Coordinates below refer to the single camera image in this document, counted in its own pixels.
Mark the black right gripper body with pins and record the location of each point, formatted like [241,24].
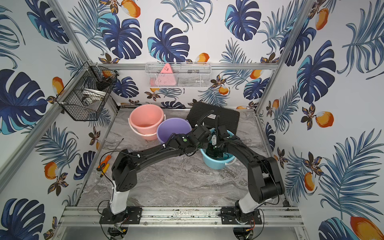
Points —
[214,150]

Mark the turquoise plastic bucket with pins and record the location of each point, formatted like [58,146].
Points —
[217,164]

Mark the purple plastic bucket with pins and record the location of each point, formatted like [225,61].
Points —
[172,125]

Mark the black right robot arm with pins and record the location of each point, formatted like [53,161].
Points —
[264,177]

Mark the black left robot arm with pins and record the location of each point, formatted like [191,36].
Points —
[128,164]

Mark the pink plastic bucket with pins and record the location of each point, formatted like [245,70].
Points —
[145,120]

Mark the black plastic tool case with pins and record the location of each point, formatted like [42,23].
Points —
[206,114]

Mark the pink triangular object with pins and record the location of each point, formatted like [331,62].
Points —
[166,77]

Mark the white wire shelf basket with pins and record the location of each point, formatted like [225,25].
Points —
[188,75]

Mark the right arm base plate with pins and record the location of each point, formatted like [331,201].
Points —
[241,216]

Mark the yellow handled screwdriver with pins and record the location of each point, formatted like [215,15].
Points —
[104,170]

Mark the orange handled screwdriver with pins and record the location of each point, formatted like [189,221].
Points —
[104,161]

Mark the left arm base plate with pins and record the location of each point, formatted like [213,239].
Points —
[120,216]

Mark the black wire basket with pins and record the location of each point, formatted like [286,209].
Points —
[85,96]

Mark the aluminium front rail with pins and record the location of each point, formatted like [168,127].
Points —
[183,217]

